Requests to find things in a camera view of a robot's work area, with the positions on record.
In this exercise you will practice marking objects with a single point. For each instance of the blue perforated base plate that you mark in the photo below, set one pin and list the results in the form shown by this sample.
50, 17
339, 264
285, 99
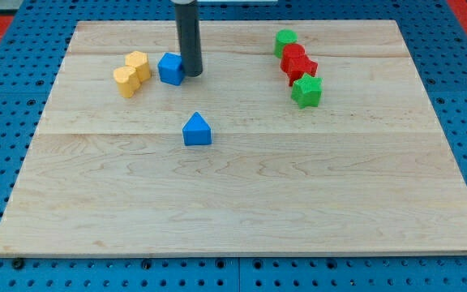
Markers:
30, 56

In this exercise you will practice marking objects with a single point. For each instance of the yellow hexagon block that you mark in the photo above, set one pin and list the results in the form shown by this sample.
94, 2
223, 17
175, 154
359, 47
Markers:
139, 60

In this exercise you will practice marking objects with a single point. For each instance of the blue triangle block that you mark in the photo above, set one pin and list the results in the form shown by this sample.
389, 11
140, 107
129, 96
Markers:
196, 131

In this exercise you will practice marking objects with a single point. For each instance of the dark grey cylindrical pointer rod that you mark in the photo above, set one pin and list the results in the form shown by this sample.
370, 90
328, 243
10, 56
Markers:
187, 22

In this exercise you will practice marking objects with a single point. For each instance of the green star block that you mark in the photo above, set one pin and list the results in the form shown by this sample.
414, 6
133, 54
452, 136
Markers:
307, 91

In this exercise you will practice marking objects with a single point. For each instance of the red cylinder block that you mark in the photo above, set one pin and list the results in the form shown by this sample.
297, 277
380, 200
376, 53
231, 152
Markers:
289, 52

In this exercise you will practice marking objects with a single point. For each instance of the green cylinder block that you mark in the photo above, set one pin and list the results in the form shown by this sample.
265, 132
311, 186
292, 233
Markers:
282, 38

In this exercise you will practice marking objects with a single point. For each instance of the yellow heart block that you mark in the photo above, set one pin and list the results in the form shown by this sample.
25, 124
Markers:
127, 80

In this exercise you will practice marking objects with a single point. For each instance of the blue cube block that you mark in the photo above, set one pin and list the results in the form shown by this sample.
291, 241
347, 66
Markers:
170, 69

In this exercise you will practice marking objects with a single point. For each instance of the red star block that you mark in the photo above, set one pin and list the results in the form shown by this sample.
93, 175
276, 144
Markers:
297, 67

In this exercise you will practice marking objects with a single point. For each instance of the light wooden board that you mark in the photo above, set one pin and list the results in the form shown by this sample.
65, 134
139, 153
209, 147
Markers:
366, 173

